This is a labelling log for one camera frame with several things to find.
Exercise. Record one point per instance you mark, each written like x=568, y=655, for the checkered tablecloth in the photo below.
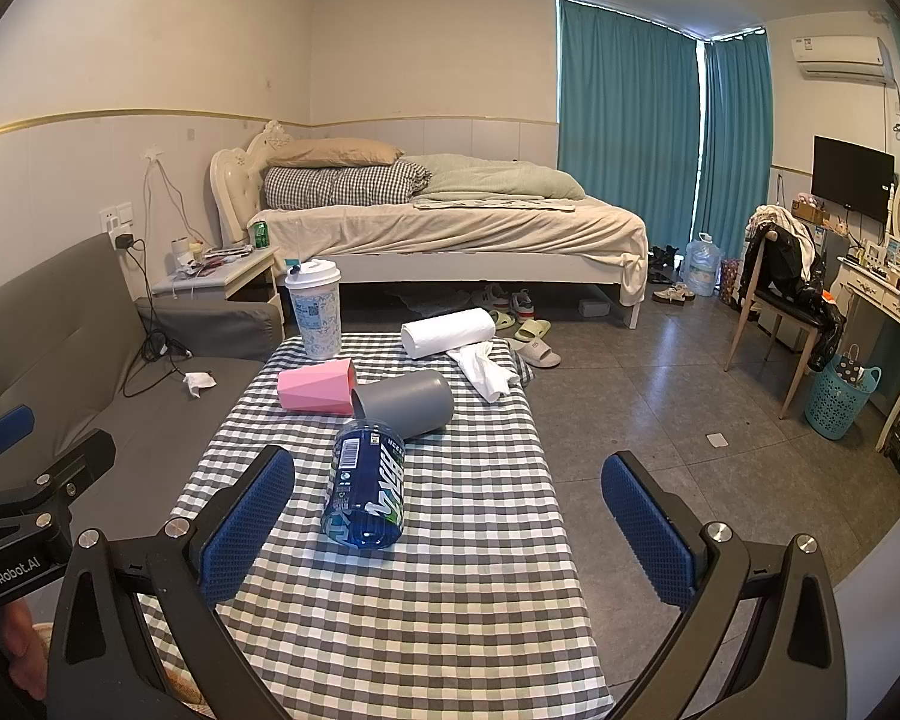
x=450, y=615

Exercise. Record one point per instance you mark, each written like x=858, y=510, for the cardboard box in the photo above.
x=808, y=210

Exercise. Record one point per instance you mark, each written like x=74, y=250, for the white air conditioner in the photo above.
x=840, y=56

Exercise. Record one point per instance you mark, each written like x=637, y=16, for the person's left hand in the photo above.
x=19, y=626

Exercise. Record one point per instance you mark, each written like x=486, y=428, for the wooden leg chair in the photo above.
x=776, y=311

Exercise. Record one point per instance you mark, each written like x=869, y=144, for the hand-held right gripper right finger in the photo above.
x=649, y=532

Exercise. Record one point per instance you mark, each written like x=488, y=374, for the paper towel roll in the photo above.
x=450, y=331

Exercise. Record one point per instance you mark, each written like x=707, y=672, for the white crumpled paper towel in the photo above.
x=484, y=371

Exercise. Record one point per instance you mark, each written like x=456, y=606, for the checkered duvet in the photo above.
x=337, y=186

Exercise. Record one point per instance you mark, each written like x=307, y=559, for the white bed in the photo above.
x=465, y=236

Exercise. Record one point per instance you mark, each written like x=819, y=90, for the white paper scrap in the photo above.
x=717, y=439

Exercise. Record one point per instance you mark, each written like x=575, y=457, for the black jacket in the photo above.
x=787, y=262

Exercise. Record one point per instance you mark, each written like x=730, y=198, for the wide teal curtain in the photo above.
x=622, y=112

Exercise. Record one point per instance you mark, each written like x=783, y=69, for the grey cup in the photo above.
x=412, y=405

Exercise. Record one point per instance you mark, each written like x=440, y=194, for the white sneakers pair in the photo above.
x=673, y=294

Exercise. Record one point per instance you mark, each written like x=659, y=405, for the white dressing table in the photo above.
x=881, y=300

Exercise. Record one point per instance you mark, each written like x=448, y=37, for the crumpled white tissue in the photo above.
x=199, y=382

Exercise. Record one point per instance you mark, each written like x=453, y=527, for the large water jug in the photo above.
x=700, y=266

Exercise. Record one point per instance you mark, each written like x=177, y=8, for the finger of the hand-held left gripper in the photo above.
x=0, y=431
x=67, y=469

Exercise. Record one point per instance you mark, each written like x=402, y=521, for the white lidded tumbler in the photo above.
x=315, y=315

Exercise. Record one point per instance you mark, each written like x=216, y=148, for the grey sofa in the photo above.
x=60, y=360

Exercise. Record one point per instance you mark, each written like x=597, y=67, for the narrow teal curtain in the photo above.
x=735, y=142

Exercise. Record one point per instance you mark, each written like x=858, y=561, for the blue laundry basket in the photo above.
x=836, y=405

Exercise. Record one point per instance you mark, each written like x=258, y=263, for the white nightstand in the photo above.
x=221, y=274

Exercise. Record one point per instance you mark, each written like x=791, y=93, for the beige pillow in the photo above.
x=334, y=152

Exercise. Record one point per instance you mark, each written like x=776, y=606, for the pink cup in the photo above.
x=311, y=388

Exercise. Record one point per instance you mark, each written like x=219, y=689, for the black shoes pair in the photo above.
x=664, y=256

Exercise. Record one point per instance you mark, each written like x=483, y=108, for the green can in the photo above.
x=259, y=235

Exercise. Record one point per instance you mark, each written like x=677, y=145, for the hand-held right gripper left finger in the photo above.
x=247, y=525

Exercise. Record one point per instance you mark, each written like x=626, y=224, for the black television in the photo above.
x=851, y=176

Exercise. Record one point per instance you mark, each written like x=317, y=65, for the white garment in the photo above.
x=784, y=219

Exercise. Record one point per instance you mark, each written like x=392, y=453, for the sneakers under bed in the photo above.
x=514, y=305

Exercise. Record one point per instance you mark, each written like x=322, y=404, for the blue plastic bottle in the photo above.
x=364, y=487

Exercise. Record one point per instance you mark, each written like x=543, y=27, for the white wall socket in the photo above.
x=115, y=217

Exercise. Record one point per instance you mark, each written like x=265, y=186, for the pale green blanket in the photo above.
x=495, y=178

